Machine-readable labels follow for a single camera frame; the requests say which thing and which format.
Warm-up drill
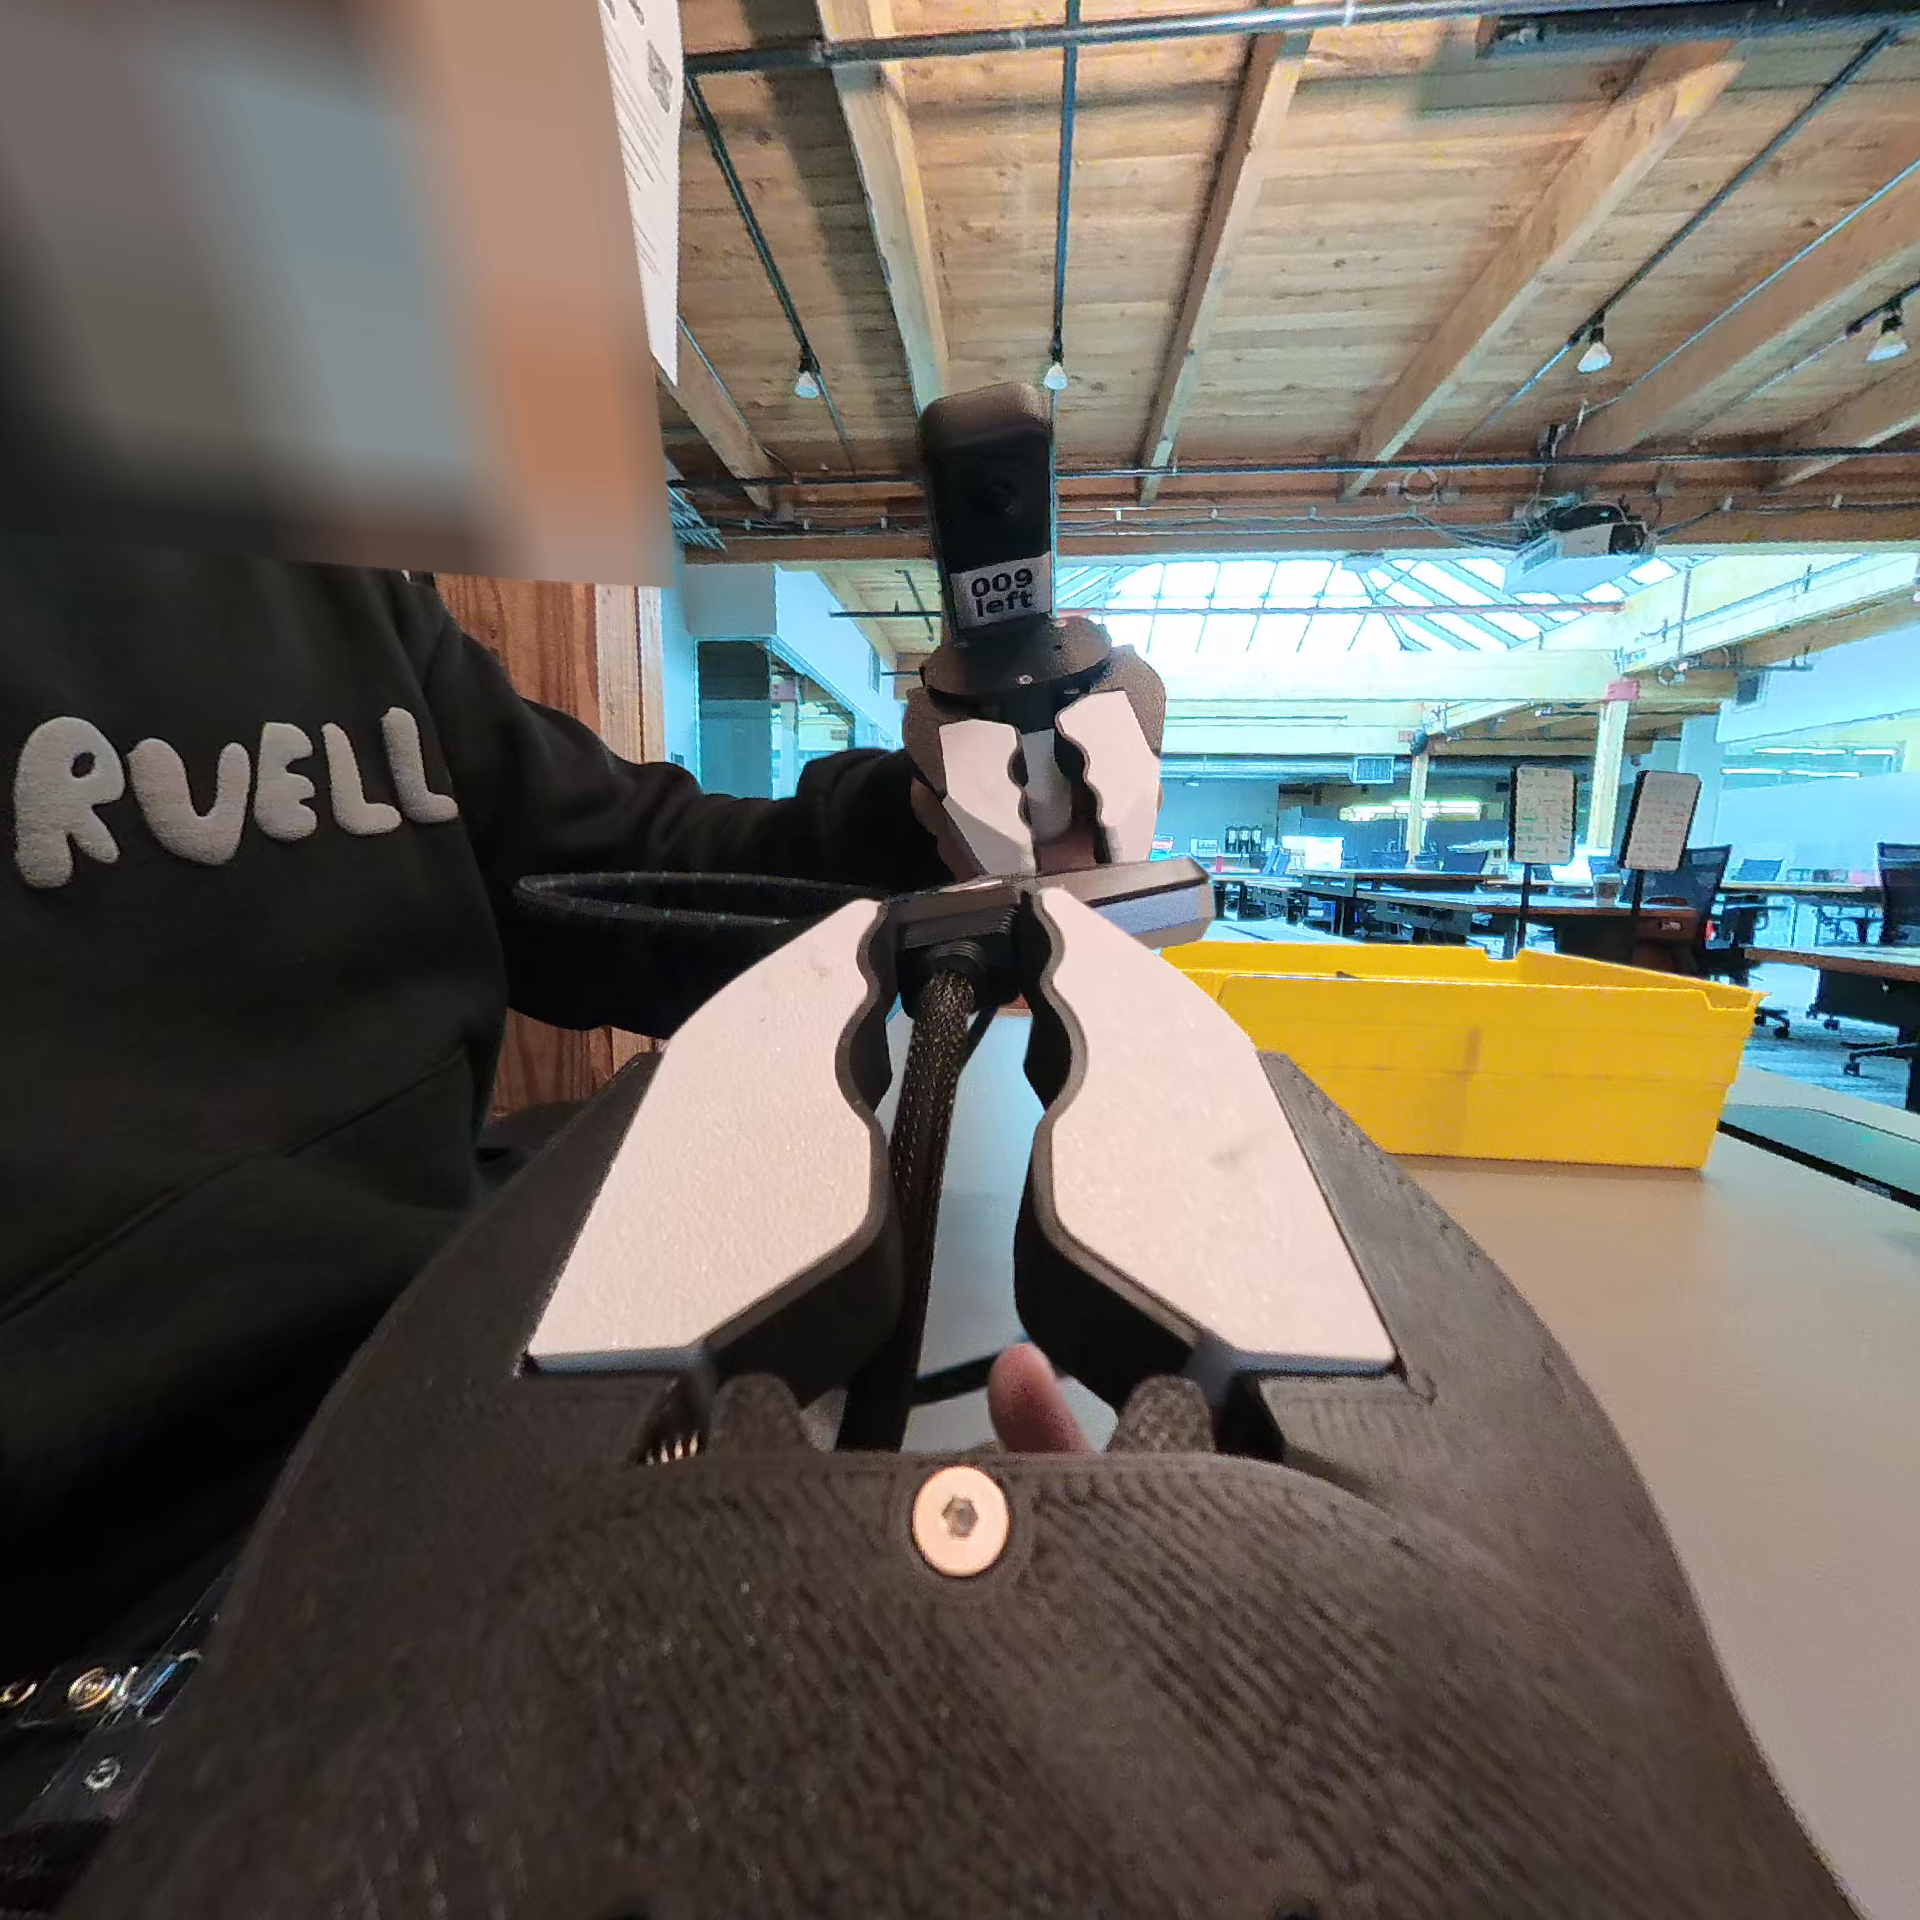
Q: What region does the white paper sheet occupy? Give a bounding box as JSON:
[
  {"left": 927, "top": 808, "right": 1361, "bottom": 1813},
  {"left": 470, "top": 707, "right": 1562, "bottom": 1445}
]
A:
[{"left": 595, "top": 0, "right": 688, "bottom": 385}]

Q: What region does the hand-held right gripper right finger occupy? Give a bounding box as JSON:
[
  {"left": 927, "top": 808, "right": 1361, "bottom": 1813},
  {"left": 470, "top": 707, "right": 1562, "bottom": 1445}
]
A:
[{"left": 1013, "top": 884, "right": 1403, "bottom": 1411}]

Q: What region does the wooden office desk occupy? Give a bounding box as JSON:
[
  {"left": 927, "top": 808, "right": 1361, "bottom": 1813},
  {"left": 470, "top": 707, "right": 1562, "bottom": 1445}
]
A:
[{"left": 1740, "top": 938, "right": 1920, "bottom": 1056}]

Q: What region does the yellow plastic bin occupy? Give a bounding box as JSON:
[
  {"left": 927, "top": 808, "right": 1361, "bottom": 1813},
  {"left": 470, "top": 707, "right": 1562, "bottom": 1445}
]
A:
[{"left": 1158, "top": 936, "right": 1768, "bottom": 1173}]

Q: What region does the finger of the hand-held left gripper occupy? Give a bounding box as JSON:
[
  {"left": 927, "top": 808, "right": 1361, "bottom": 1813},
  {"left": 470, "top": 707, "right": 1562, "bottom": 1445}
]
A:
[
  {"left": 933, "top": 715, "right": 1051, "bottom": 882},
  {"left": 1050, "top": 690, "right": 1163, "bottom": 870}
]

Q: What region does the ceiling projector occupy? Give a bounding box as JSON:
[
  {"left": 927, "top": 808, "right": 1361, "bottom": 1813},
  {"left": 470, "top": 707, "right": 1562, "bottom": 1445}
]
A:
[{"left": 1503, "top": 502, "right": 1656, "bottom": 595}]

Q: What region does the person's right hand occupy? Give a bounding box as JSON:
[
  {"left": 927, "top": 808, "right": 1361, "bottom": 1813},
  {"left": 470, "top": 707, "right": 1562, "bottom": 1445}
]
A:
[{"left": 985, "top": 1339, "right": 1093, "bottom": 1458}]

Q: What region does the small whiteboard on stand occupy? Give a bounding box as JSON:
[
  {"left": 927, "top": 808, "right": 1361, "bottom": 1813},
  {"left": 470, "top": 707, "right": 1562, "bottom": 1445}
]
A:
[
  {"left": 1615, "top": 768, "right": 1706, "bottom": 876},
  {"left": 1506, "top": 762, "right": 1579, "bottom": 869}
]

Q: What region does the thin black braided cable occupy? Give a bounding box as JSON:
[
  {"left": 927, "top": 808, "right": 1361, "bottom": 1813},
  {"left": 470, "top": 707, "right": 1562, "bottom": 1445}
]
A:
[{"left": 514, "top": 870, "right": 901, "bottom": 933}]

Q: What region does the long office desk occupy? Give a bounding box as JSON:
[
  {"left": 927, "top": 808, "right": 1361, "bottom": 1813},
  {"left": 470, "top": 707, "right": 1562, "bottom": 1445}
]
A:
[{"left": 1206, "top": 859, "right": 1697, "bottom": 974}]

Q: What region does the person's left forearm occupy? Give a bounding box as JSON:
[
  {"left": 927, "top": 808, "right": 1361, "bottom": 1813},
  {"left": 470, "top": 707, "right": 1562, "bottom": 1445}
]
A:
[{"left": 494, "top": 742, "right": 962, "bottom": 1039}]

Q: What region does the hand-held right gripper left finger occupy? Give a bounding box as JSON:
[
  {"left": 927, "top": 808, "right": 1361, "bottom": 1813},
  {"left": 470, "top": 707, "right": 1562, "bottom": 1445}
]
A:
[{"left": 521, "top": 894, "right": 908, "bottom": 1405}]

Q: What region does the black braided usb cable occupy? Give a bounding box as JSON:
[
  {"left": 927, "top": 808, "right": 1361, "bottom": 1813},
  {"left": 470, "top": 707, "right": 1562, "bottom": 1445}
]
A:
[{"left": 834, "top": 906, "right": 1029, "bottom": 1455}]

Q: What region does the grey usb hub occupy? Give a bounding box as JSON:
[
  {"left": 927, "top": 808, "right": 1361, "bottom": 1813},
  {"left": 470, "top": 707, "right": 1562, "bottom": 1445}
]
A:
[{"left": 881, "top": 855, "right": 1219, "bottom": 950}]

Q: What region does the black office chair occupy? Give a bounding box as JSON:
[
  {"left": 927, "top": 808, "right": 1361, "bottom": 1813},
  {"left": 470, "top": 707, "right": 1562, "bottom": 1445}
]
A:
[
  {"left": 1841, "top": 840, "right": 1920, "bottom": 1117},
  {"left": 1631, "top": 844, "right": 1793, "bottom": 1040}
]

